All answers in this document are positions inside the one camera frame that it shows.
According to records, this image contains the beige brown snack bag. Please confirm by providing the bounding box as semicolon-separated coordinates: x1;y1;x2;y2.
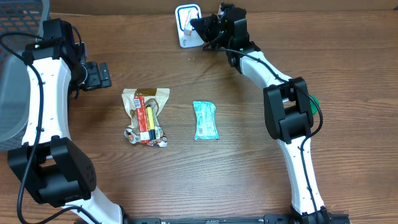
122;88;170;147

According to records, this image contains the teal tissue packet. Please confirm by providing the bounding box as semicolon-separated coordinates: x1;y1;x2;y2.
193;101;219;140

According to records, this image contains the green lid jar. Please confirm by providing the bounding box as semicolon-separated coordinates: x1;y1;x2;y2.
310;95;320;114

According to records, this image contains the orange Kleenex tissue pack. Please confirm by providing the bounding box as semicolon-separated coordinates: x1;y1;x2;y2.
183;8;198;36

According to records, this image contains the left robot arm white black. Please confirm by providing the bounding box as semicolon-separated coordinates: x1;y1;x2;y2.
7;19;128;223

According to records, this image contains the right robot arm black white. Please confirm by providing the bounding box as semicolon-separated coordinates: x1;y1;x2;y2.
189;2;330;223

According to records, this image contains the white barcode scanner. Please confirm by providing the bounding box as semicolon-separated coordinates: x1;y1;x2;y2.
175;4;204;48

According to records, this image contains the grey plastic mesh basket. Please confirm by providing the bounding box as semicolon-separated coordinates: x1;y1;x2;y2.
1;0;50;151

